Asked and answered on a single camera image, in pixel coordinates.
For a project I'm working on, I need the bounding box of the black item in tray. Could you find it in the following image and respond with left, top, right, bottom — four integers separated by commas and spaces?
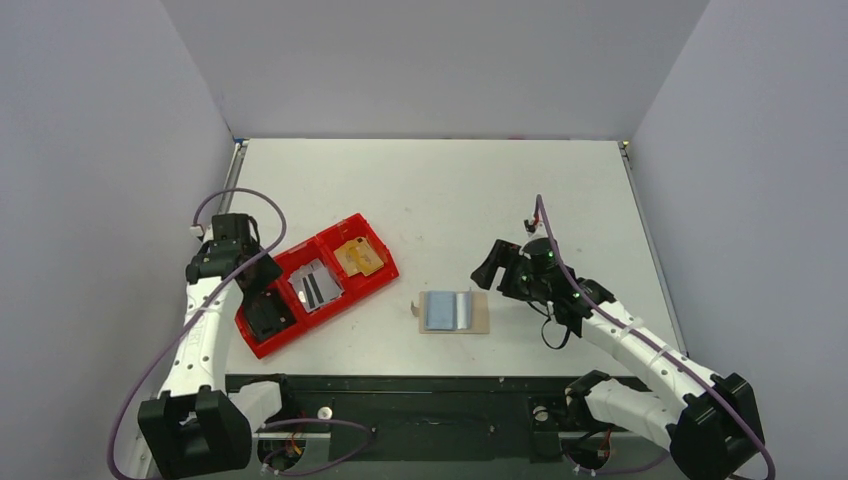
244, 290, 296, 343

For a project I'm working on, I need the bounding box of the silver striped card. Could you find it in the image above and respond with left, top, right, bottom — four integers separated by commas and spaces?
288, 259, 344, 313

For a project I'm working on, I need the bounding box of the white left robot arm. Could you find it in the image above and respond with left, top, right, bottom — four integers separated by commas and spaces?
137, 214, 299, 479

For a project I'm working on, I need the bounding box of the aluminium frame rail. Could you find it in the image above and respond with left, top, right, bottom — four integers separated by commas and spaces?
253, 431, 331, 441

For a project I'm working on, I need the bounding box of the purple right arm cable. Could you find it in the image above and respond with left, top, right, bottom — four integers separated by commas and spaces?
526, 193, 778, 480

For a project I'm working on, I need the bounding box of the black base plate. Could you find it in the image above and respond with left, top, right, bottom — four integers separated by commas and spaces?
218, 374, 657, 463

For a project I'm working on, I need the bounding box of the gold card in tray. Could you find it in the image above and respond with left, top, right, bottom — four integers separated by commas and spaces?
334, 237, 385, 277

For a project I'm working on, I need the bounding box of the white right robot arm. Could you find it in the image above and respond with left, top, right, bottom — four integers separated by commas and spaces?
470, 238, 766, 479

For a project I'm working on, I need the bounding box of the red plastic tray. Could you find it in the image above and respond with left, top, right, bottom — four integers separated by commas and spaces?
236, 213, 399, 359

